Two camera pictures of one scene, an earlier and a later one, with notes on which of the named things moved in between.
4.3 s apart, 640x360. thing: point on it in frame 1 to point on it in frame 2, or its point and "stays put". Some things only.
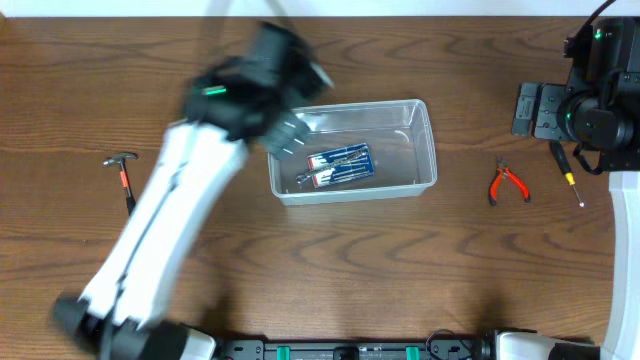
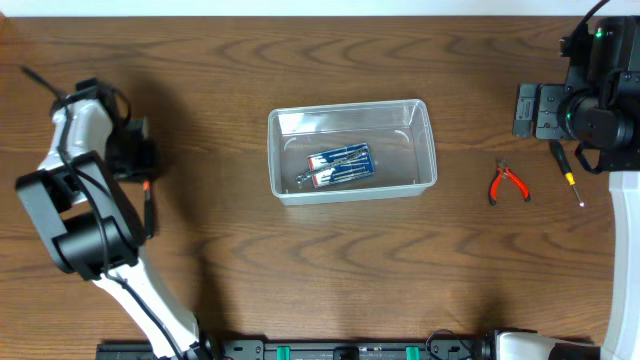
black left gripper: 279,132 to 132,154
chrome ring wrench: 358,155 stays put
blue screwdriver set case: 341,165 stays put
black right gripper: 541,118 stays put
